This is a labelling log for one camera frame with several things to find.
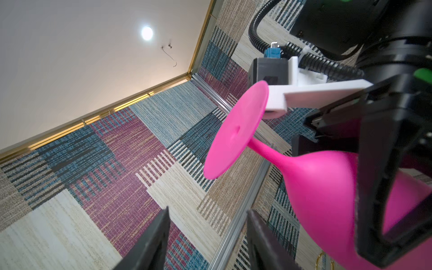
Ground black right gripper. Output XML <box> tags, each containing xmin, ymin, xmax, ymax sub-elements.
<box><xmin>292</xmin><ymin>72</ymin><xmax>432</xmax><ymax>268</ymax></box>

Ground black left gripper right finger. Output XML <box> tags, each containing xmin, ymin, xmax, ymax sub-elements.
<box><xmin>246</xmin><ymin>209</ymin><xmax>301</xmax><ymax>270</ymax></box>

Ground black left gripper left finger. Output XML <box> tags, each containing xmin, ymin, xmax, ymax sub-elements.
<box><xmin>114</xmin><ymin>207</ymin><xmax>171</xmax><ymax>270</ymax></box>

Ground magenta wine glass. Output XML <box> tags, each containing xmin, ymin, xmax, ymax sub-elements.
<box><xmin>203</xmin><ymin>80</ymin><xmax>432</xmax><ymax>270</ymax></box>

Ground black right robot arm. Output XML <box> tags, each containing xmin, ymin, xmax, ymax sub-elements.
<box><xmin>291</xmin><ymin>1</ymin><xmax>432</xmax><ymax>270</ymax></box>

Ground gold wire glass rack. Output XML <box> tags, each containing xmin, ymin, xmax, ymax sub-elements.
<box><xmin>315</xmin><ymin>252</ymin><xmax>335</xmax><ymax>270</ymax></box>

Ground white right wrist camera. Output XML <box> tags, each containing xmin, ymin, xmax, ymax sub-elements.
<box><xmin>246</xmin><ymin>42</ymin><xmax>372</xmax><ymax>119</ymax></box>

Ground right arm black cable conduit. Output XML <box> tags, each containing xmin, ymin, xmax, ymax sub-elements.
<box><xmin>247</xmin><ymin>0</ymin><xmax>365</xmax><ymax>82</ymax></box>

